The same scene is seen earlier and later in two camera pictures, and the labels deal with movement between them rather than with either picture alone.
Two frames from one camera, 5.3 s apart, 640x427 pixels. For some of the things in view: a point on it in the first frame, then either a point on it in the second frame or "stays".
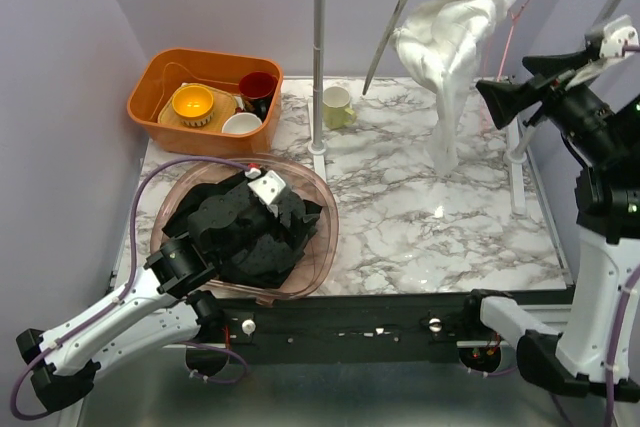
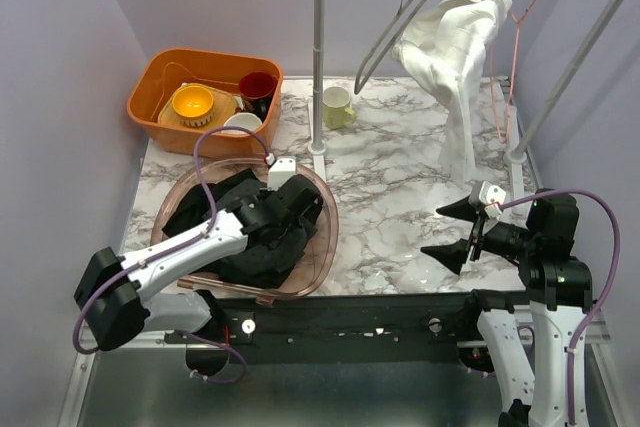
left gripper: [275, 220] -> [297, 225]
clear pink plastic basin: [301, 181] stays
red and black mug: [257, 90] stays
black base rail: [350, 328] stays
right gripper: [506, 99] -> [452, 255]
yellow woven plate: [224, 104] stays
